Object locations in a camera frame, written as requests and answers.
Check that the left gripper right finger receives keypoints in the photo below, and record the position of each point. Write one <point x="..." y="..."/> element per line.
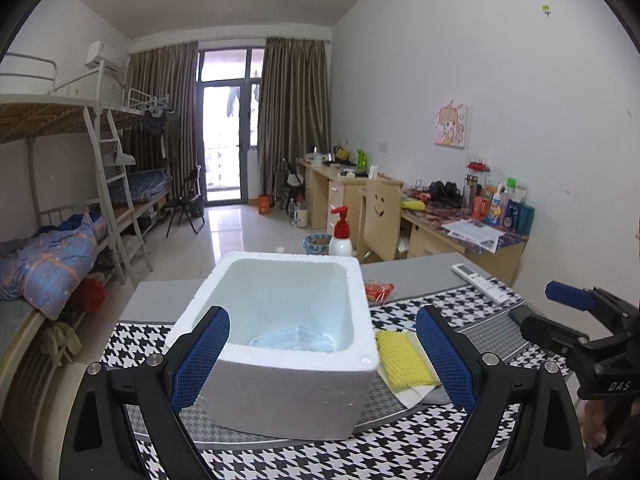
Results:
<point x="448" y="353"/>

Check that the near wooden desk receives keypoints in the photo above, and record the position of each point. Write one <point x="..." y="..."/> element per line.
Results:
<point x="427" y="237"/>

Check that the blue surgical face mask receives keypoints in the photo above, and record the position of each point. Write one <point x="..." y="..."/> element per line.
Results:
<point x="297" y="338"/>

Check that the anime wall poster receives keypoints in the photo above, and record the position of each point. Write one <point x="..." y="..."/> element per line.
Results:
<point x="450" y="125"/>

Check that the grey waste bin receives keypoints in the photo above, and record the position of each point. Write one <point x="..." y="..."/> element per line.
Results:
<point x="316" y="244"/>

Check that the black folding chair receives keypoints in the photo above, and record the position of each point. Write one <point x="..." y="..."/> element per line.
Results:
<point x="188" y="204"/>

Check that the glass balcony door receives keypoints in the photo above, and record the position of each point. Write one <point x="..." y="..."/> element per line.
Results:
<point x="228" y="105"/>

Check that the white tissue sheet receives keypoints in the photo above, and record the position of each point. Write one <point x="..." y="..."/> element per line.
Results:
<point x="414" y="397"/>

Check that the wooden smiley chair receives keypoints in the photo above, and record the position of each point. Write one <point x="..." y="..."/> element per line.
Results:
<point x="379" y="223"/>

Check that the wooden desk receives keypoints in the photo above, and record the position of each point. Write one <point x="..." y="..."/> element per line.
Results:
<point x="427" y="237"/>
<point x="326" y="189"/>

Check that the wall air conditioner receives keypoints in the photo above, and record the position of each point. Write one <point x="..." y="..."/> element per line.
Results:
<point x="98" y="53"/>

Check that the right brown curtain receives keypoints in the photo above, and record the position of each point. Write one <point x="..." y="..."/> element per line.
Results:
<point x="293" y="112"/>

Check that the red-capped white pump bottle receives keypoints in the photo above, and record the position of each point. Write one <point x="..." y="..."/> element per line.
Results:
<point x="340" y="243"/>

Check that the white bunk ladder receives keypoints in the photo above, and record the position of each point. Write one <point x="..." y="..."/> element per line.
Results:
<point x="105" y="123"/>

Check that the brown curtain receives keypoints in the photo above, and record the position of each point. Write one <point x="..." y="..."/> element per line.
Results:
<point x="293" y="112"/>
<point x="163" y="82"/>

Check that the red snack packet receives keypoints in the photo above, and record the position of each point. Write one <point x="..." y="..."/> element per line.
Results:
<point x="377" y="292"/>

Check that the white air-conditioner remote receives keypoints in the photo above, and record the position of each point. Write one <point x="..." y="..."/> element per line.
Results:
<point x="487" y="288"/>

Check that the orange bag on floor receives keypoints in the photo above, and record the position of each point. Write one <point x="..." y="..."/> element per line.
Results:
<point x="263" y="204"/>

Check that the blue plaid quilt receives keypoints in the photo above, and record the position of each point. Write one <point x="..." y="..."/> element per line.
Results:
<point x="45" y="269"/>

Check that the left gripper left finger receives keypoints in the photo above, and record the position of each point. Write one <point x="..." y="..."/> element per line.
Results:
<point x="192" y="357"/>

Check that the white foam box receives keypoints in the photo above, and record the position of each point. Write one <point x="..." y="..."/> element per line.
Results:
<point x="301" y="355"/>

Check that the metal bunk bed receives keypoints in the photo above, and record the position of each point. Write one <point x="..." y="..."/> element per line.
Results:
<point x="44" y="113"/>

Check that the far wooden desk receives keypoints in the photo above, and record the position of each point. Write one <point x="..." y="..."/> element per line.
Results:
<point x="326" y="189"/>

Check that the person's right hand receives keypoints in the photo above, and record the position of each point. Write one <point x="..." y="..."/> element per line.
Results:
<point x="593" y="423"/>

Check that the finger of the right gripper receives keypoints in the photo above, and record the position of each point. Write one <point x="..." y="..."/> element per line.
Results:
<point x="570" y="295"/>
<point x="550" y="335"/>

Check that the houndstooth table cloth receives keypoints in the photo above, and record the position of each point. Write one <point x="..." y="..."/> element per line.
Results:
<point x="389" y="441"/>

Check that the left brown curtain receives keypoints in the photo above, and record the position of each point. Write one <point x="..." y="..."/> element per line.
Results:
<point x="163" y="82"/>

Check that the printed paper sheet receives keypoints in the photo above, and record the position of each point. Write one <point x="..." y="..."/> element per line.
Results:
<point x="476" y="233"/>

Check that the far blue bedding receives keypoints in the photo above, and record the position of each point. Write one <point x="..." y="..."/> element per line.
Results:
<point x="144" y="187"/>

